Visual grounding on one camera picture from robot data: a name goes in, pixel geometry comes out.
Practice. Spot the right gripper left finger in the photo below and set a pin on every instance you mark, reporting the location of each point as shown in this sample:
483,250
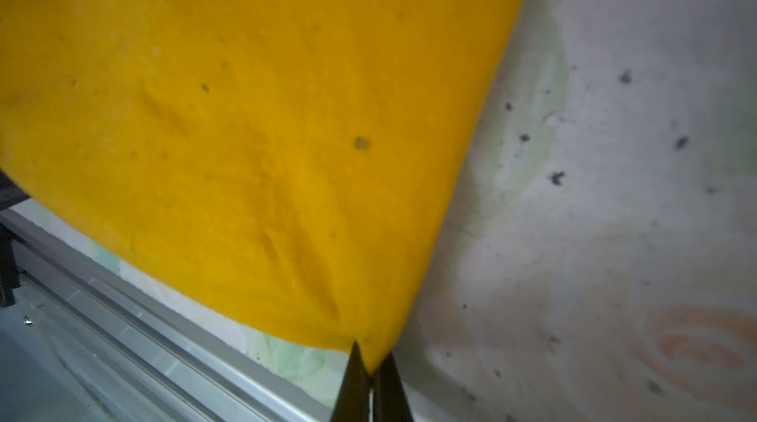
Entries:
353,400

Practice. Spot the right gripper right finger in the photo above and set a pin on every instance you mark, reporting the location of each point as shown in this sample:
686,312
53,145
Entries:
390,403

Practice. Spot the yellow t-shirt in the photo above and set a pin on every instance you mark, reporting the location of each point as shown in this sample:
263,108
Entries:
286,163

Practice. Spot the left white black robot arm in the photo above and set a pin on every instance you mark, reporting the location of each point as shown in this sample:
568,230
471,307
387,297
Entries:
11,195

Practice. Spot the aluminium front rail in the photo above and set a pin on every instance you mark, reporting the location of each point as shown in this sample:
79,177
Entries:
142,360

